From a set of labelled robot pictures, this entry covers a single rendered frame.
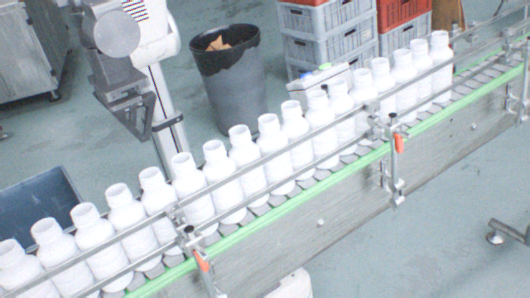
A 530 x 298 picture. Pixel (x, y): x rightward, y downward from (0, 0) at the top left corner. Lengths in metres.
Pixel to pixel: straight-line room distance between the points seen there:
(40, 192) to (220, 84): 1.69
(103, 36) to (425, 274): 1.75
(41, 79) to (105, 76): 3.82
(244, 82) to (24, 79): 2.24
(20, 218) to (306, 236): 0.82
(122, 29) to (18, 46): 3.85
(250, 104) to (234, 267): 2.14
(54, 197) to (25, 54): 3.08
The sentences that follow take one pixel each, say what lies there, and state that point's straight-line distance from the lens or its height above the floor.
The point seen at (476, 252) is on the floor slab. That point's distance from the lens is 2.23.
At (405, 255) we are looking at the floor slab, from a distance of 2.18.
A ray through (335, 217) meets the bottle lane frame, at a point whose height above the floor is 0.89.
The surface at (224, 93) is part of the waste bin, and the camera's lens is 2.94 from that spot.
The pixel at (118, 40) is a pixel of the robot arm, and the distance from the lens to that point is 0.61.
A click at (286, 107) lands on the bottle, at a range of 0.92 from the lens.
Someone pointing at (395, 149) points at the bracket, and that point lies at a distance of 0.98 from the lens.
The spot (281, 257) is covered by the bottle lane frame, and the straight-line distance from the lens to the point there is 0.99.
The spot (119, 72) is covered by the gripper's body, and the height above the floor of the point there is 1.36.
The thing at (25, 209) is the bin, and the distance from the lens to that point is 1.46.
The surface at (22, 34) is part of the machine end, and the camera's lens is 4.41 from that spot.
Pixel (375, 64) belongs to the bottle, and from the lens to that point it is 1.03.
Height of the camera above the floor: 1.59
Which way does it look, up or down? 32 degrees down
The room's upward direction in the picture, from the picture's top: 12 degrees counter-clockwise
